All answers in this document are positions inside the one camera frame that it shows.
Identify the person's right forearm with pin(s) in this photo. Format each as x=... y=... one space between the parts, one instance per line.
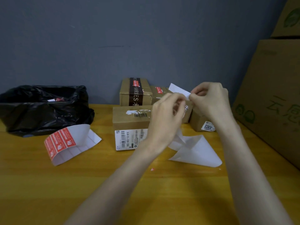
x=253 y=182

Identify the large green printed carton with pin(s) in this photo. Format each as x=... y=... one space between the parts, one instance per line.
x=269 y=79
x=288 y=28

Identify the black plastic trash bag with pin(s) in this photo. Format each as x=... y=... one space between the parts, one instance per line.
x=42 y=117

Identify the long brown cardboard box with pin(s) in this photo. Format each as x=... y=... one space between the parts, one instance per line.
x=195 y=121

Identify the small brown cardboard box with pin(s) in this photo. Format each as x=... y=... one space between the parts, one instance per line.
x=155 y=98
x=122 y=124
x=189 y=114

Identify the person's left hand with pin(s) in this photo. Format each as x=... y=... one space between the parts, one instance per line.
x=164 y=121

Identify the white shipping label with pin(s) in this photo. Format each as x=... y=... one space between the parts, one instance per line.
x=126 y=139

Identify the white backing paper strip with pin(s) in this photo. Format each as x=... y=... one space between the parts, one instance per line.
x=199 y=152

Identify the person's left forearm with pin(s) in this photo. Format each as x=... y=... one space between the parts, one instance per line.
x=110 y=194

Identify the red sticker label strip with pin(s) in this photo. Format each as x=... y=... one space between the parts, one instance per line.
x=82 y=135

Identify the person's right hand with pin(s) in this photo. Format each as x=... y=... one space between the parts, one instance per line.
x=213 y=100

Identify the box with black tape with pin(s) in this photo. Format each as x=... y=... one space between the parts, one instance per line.
x=124 y=96

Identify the white end label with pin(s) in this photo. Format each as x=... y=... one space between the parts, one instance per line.
x=208 y=126

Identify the white printed price label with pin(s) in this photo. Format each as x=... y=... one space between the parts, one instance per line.
x=186 y=108

